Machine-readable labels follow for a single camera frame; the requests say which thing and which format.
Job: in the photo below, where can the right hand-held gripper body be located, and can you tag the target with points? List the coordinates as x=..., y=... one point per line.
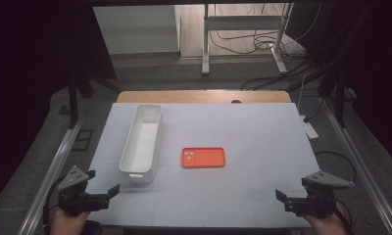
x=315, y=204

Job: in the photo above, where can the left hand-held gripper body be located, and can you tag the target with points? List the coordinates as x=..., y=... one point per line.
x=81, y=200

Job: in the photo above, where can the white plastic storage bin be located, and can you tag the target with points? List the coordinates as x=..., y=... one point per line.
x=141, y=147

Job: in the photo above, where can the orange phone case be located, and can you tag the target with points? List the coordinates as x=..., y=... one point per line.
x=205, y=158

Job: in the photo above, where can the person's right hand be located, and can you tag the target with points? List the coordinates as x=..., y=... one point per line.
x=331, y=225

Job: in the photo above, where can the person's left hand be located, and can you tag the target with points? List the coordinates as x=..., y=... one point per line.
x=68, y=225

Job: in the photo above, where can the white power strip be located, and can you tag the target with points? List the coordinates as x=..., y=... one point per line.
x=310, y=129

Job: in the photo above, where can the black metal stand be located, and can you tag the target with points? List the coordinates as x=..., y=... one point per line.
x=73, y=101
x=340, y=98

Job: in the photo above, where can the white cabinet panel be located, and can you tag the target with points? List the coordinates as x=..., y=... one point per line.
x=135, y=29

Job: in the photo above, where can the aluminium rail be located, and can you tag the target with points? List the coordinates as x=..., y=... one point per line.
x=53, y=169
x=364, y=169

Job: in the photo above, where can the white desk frame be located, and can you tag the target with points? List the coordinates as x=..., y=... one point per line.
x=243, y=23

